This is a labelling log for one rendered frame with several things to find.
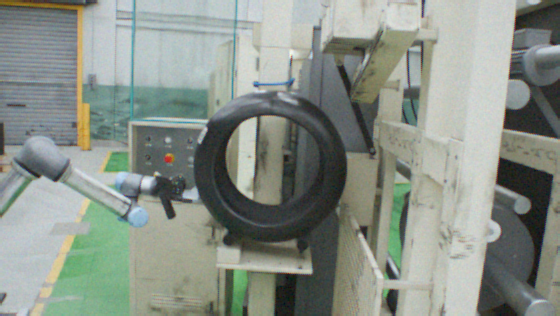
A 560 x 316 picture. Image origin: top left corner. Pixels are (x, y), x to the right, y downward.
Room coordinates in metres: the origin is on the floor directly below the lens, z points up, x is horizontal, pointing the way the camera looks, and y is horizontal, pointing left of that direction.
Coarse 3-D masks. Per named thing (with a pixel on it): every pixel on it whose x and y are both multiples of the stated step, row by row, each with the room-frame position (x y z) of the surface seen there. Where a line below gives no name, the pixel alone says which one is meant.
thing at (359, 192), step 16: (352, 160) 1.91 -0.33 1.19; (368, 160) 1.91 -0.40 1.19; (352, 176) 1.91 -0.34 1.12; (368, 176) 1.91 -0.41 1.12; (352, 192) 1.91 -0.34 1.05; (368, 192) 1.91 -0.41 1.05; (336, 208) 2.10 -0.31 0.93; (352, 208) 1.91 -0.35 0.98; (368, 208) 1.91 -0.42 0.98; (368, 224) 1.91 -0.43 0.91
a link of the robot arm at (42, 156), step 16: (32, 144) 1.45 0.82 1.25; (48, 144) 1.46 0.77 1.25; (32, 160) 1.42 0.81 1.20; (48, 160) 1.42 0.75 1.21; (64, 160) 1.45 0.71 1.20; (48, 176) 1.43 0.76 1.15; (64, 176) 1.44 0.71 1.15; (80, 176) 1.48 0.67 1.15; (80, 192) 1.49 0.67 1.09; (96, 192) 1.50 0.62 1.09; (112, 192) 1.54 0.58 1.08; (112, 208) 1.54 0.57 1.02; (128, 208) 1.57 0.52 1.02; (144, 208) 1.61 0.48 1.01; (144, 224) 1.58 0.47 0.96
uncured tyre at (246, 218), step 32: (256, 96) 1.62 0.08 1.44; (288, 96) 1.62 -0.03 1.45; (224, 128) 1.60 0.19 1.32; (320, 128) 1.59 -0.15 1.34; (224, 160) 1.88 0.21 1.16; (320, 160) 1.87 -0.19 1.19; (224, 192) 1.87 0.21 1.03; (320, 192) 1.59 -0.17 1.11; (224, 224) 1.62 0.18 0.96; (256, 224) 1.59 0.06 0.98; (288, 224) 1.59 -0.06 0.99; (320, 224) 1.63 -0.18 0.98
